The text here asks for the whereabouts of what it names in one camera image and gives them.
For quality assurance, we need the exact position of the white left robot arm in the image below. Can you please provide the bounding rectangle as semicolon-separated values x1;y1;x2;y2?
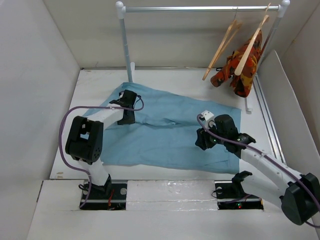
64;90;144;199

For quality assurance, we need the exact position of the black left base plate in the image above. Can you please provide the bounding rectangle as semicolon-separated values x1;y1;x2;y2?
79;181;128;211

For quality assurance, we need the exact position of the wooden hanger with garment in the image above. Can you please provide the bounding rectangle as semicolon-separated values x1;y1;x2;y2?
234;3;271;76

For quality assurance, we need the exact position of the orange patterned garment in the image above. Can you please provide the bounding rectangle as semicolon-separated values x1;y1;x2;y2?
209;29;264;98

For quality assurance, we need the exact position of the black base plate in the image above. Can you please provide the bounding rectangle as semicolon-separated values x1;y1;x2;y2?
79;181;128;211
211;180;264;211

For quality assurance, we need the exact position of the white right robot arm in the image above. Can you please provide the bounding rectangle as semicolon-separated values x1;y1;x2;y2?
195;110;320;228

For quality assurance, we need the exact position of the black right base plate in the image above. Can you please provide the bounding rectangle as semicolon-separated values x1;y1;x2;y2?
211;180;264;211

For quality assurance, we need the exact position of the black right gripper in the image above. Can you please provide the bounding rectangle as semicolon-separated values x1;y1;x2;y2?
194;120;227;150

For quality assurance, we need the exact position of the white metal clothes rack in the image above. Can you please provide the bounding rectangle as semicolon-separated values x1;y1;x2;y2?
115;0;291;115

